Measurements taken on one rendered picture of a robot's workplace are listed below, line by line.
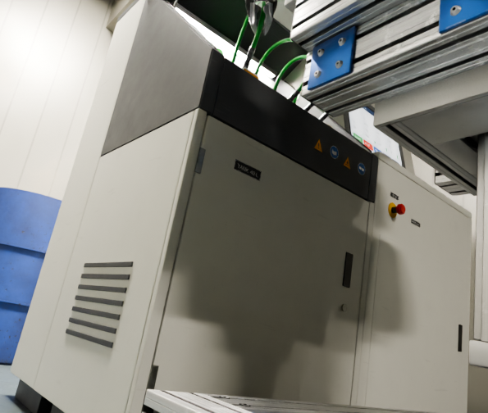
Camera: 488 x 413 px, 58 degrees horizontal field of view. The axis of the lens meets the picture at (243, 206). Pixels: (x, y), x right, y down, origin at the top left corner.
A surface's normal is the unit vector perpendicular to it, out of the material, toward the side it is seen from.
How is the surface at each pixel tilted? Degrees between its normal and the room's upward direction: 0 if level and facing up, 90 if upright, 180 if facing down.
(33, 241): 90
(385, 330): 90
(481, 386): 90
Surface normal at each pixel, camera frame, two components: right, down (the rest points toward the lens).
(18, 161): 0.62, -0.11
